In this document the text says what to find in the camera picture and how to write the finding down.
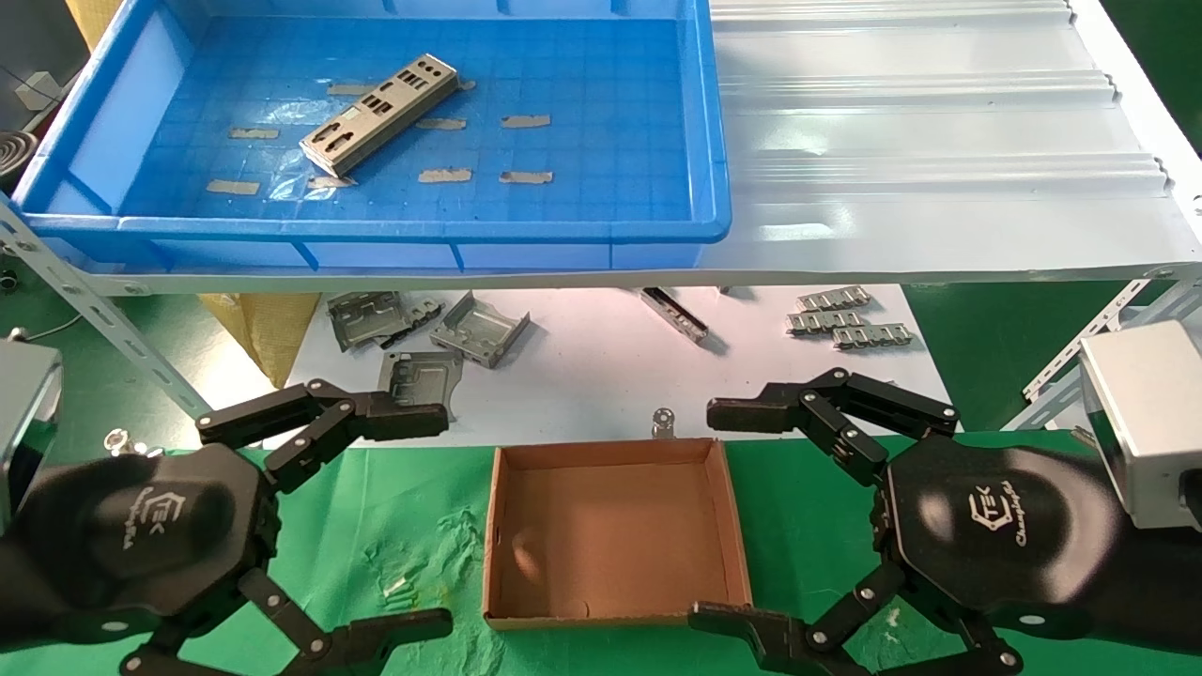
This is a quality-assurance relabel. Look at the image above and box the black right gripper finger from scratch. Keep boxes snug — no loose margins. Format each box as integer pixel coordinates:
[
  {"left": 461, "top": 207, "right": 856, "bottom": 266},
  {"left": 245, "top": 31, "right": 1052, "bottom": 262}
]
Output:
[
  {"left": 706, "top": 368, "right": 961, "bottom": 485},
  {"left": 688, "top": 561, "right": 1025, "bottom": 676}
]

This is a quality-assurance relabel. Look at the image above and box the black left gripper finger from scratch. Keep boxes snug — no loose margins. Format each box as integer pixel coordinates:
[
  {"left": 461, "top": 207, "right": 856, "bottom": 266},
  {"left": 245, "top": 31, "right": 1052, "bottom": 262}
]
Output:
[
  {"left": 197, "top": 379, "right": 450, "bottom": 494},
  {"left": 122, "top": 571, "right": 455, "bottom": 676}
]

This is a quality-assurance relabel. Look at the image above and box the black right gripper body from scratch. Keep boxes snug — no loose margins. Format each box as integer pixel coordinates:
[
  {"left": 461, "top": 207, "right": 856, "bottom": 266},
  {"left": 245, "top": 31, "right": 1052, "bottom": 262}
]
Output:
[{"left": 873, "top": 437, "right": 1125, "bottom": 632}]

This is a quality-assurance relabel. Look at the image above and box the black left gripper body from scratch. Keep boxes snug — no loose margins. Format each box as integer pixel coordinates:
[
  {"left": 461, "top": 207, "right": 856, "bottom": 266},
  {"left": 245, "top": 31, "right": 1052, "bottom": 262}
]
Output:
[{"left": 14, "top": 443, "right": 281, "bottom": 649}]

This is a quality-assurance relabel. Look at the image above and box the silver perforated metal plate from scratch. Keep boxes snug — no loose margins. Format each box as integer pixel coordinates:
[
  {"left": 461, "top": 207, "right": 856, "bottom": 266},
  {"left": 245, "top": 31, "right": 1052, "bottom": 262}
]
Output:
[
  {"left": 299, "top": 54, "right": 461, "bottom": 177},
  {"left": 302, "top": 83, "right": 462, "bottom": 179}
]

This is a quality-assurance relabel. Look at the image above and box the shallow brown cardboard box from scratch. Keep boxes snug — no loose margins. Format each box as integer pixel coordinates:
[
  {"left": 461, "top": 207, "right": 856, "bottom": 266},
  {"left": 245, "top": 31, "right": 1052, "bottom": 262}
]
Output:
[{"left": 483, "top": 438, "right": 754, "bottom": 630}]

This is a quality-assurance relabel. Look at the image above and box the blue plastic tray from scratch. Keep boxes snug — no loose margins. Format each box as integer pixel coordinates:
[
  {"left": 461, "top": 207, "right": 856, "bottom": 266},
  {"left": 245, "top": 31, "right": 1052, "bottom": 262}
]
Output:
[{"left": 11, "top": 0, "right": 733, "bottom": 275}]

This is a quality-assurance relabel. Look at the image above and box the small white box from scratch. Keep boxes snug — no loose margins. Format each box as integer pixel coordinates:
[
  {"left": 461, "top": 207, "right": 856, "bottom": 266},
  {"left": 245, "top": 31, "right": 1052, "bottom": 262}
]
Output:
[{"left": 14, "top": 70, "right": 62, "bottom": 109}]

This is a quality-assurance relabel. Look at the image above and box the tan cardboard sheet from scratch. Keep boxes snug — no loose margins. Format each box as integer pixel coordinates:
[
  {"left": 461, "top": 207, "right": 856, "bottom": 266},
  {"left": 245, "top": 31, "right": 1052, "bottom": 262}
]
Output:
[{"left": 64, "top": 0, "right": 123, "bottom": 53}]

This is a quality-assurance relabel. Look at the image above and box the large silver binder clip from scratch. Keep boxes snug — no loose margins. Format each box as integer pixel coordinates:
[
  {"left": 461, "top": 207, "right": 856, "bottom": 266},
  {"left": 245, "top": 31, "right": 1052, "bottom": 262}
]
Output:
[{"left": 103, "top": 427, "right": 168, "bottom": 461}]

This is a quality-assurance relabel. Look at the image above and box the green table cloth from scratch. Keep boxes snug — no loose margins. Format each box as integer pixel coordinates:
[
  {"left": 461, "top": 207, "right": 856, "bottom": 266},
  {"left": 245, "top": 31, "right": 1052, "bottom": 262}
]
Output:
[{"left": 0, "top": 432, "right": 1202, "bottom": 676}]

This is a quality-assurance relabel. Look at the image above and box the grey toothed metal strip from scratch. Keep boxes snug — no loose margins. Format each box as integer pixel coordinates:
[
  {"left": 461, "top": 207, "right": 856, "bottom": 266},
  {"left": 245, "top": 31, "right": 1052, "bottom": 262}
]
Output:
[
  {"left": 787, "top": 310, "right": 870, "bottom": 336},
  {"left": 797, "top": 285, "right": 872, "bottom": 313},
  {"left": 832, "top": 323, "right": 915, "bottom": 350}
]

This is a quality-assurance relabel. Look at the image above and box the yellow woven bag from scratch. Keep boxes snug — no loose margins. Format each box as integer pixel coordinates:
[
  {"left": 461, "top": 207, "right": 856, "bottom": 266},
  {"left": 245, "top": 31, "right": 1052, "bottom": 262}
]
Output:
[{"left": 199, "top": 293, "right": 322, "bottom": 389}]

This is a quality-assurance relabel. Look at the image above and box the white board sheet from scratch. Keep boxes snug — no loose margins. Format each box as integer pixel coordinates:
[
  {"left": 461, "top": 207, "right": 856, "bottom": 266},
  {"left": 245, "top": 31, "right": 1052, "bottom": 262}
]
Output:
[{"left": 263, "top": 284, "right": 963, "bottom": 450}]

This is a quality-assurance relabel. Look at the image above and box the slotted white shelf brace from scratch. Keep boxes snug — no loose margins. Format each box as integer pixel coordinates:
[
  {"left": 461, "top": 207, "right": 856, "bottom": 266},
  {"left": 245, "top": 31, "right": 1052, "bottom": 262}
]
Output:
[{"left": 1022, "top": 277, "right": 1202, "bottom": 433}]

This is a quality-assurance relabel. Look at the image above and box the white metal shelf panel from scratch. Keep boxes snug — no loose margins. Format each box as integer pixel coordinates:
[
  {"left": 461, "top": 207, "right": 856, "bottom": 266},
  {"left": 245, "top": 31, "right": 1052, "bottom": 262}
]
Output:
[{"left": 85, "top": 0, "right": 1202, "bottom": 300}]

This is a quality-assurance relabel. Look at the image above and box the grey spiral coil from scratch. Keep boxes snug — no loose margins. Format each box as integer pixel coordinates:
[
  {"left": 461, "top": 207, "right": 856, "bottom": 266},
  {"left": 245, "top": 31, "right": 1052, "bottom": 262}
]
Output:
[{"left": 0, "top": 130, "right": 39, "bottom": 193}]

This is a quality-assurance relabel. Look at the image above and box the grey flat slotted metal bracket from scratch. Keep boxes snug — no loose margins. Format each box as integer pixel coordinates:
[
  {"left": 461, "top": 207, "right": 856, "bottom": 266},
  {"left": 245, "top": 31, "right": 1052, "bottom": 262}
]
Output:
[{"left": 378, "top": 351, "right": 465, "bottom": 423}]

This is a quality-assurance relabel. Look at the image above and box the grey folded sheet-metal bracket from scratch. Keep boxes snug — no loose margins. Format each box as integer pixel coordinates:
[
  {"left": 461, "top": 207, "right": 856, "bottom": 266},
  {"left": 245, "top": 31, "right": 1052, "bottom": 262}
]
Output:
[{"left": 327, "top": 291, "right": 414, "bottom": 353}]

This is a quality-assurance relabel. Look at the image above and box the grey U-shaped metal bracket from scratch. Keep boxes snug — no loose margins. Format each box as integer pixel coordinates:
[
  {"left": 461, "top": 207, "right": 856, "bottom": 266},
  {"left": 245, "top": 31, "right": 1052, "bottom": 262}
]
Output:
[{"left": 430, "top": 291, "right": 532, "bottom": 369}]

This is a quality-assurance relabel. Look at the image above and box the long narrow metal bracket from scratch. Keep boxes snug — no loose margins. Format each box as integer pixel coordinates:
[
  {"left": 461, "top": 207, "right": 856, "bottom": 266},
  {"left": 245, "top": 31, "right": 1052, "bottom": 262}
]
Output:
[{"left": 640, "top": 287, "right": 710, "bottom": 344}]

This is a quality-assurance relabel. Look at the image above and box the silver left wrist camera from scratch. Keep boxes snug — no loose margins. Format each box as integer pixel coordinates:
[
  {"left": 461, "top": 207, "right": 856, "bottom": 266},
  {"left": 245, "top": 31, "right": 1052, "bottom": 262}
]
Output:
[{"left": 0, "top": 338, "right": 63, "bottom": 538}]

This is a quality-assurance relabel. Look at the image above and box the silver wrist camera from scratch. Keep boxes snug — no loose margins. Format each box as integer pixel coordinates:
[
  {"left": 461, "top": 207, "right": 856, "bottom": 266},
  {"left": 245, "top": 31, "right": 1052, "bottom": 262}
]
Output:
[
  {"left": 0, "top": 338, "right": 63, "bottom": 538},
  {"left": 1078, "top": 319, "right": 1202, "bottom": 531}
]

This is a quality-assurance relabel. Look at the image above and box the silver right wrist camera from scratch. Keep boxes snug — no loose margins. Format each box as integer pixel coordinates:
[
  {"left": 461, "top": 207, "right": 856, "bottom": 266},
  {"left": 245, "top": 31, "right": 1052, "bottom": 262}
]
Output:
[{"left": 1078, "top": 319, "right": 1202, "bottom": 531}]

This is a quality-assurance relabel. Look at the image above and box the slotted white shelf post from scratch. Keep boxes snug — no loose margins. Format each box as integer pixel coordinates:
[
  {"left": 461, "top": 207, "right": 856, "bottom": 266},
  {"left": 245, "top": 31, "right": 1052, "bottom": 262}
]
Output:
[{"left": 0, "top": 202, "right": 215, "bottom": 421}]

